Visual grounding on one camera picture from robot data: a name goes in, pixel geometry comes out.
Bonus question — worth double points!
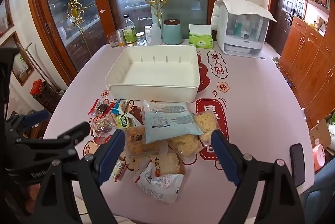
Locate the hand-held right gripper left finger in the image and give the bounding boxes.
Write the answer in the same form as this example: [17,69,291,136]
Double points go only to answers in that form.
[29,129,126,224]

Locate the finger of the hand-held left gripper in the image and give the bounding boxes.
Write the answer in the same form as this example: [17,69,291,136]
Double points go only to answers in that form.
[10,122,91,162]
[6,110,51,136]

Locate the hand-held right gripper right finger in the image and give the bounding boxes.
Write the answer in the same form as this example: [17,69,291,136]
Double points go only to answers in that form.
[211,129,305,224]

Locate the red small snack packet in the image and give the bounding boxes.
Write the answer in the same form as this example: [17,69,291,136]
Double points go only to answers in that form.
[95,134,113,146]

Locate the clear packet of brown crackers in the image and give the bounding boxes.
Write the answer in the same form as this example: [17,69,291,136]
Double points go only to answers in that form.
[124,127,168,157]

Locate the clear rice cracker packet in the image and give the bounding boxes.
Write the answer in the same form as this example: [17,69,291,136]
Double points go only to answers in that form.
[167,134,200,162]
[193,111,221,146]

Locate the brown paper cracker packet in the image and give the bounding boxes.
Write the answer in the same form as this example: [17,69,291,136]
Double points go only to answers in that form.
[133,153,187,178]

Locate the light blue snack packet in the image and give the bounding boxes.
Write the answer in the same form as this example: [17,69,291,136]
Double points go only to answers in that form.
[143,100,204,144]

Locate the white plastic tray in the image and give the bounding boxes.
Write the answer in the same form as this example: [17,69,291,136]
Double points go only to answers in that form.
[105,46,201,104]

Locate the small white and red sachet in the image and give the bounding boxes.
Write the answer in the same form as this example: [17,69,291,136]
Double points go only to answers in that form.
[111,153,129,183]

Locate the clear nut snack packet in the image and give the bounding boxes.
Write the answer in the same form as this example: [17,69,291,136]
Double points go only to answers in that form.
[92,116,116,136]

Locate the red container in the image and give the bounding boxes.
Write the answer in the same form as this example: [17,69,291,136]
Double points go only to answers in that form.
[30,79,44,96]

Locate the red striped candy wrapper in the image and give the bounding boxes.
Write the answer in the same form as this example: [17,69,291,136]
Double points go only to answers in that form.
[88,99,102,116]

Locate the dark small snack packet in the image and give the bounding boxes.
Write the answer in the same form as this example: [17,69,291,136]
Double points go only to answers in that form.
[95,103,110,117]

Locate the green and white candy packet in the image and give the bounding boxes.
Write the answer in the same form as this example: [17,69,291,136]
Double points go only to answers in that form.
[115,112,143,130]

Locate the blue candy wrapper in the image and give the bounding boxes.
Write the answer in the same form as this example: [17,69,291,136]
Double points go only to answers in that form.
[112,99,130,115]

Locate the white printed snack packet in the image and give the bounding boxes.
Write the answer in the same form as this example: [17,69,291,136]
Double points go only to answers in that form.
[132,161,184,204]

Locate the black smartphone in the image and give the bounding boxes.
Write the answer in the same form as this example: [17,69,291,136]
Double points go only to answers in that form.
[289,143,306,187]

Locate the pink plastic container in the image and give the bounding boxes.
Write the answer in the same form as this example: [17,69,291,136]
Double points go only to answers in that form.
[312,144,326,173]

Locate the clear drinking glass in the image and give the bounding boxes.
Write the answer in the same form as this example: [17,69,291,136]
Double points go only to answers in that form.
[107,32,120,48]

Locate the cardboard box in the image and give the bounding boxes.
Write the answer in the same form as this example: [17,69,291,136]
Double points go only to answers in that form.
[308,119,335,149]

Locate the blue-grey cloth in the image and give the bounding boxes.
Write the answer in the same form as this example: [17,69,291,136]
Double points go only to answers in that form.
[300,169,335,224]

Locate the metal can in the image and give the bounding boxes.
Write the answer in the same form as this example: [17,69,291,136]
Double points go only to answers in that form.
[116,28,125,47]

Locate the glass bottle with green label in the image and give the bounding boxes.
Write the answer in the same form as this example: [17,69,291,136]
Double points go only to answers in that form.
[123,14,137,47]

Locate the small glass jar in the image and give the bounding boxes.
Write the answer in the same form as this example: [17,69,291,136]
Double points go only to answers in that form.
[135,32,146,46]

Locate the green tissue box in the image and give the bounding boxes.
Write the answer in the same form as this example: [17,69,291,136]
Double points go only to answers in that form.
[189,24,213,48]

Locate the small white pill bottle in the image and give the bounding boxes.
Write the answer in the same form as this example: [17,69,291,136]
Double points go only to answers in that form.
[144,26,153,44]

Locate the glass sliding door gold ornaments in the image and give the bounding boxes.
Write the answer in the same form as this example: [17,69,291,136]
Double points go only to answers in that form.
[26,0,243,81]

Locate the white plastic bottle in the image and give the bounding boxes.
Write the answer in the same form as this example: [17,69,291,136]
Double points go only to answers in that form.
[151,23,163,46]

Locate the white countertop appliance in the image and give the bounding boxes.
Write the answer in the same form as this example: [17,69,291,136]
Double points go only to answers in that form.
[211,0,277,58]

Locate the wooden cabinet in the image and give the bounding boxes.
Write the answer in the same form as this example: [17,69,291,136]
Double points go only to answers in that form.
[278,0,335,133]

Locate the teal canister with brown lid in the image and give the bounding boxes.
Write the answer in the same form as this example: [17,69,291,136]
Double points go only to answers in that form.
[163,19,184,46]

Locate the dark wooden entrance door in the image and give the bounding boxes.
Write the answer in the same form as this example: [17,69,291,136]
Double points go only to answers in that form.
[270,0,299,48]

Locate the wooden picture frame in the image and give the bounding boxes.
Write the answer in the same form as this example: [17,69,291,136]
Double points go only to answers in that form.
[0,31,35,87]

